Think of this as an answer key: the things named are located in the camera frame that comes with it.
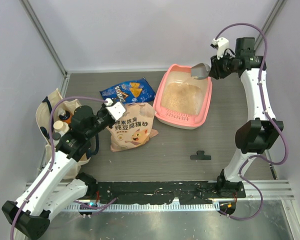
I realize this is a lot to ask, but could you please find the metal litter scoop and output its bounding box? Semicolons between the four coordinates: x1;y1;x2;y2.
190;63;211;80

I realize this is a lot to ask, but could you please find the pink cat litter bag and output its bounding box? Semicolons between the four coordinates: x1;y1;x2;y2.
108;102;159;152

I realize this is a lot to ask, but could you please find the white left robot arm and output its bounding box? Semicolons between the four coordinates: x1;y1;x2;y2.
1;100;126;240

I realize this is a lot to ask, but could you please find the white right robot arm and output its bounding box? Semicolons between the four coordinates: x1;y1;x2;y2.
209;37;284;198

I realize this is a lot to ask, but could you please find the pink cat litter box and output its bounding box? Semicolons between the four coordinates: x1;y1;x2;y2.
153;64;213;130

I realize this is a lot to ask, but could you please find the orange bottle in tote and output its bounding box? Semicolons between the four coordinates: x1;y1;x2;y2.
64;111;73;124

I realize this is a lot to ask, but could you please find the blue Doritos chip bag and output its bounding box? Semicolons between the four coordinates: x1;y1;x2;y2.
100;77;156;104

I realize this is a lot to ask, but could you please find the white bottle in tote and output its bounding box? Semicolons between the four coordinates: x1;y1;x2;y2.
53;120;69;133

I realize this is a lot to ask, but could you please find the grey-capped bottle in tote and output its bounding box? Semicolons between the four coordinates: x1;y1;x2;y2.
52;132;61;141

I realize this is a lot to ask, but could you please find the cream canvas tote bag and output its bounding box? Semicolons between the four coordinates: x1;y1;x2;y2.
35;89;99;180

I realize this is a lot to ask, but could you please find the black bag clip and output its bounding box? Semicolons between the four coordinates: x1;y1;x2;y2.
190;150;212;161

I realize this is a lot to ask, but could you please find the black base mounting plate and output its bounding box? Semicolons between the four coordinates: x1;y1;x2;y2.
80;181;246;205

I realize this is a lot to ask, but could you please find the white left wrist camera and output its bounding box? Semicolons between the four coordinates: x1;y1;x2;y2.
104;98;127;121

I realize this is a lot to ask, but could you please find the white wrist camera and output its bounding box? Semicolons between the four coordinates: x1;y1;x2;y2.
210;37;229;60
104;98;127;121

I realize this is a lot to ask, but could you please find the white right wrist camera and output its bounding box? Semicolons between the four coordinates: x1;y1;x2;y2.
210;37;229;60

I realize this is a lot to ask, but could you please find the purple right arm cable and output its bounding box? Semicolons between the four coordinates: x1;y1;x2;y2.
213;22;290;221

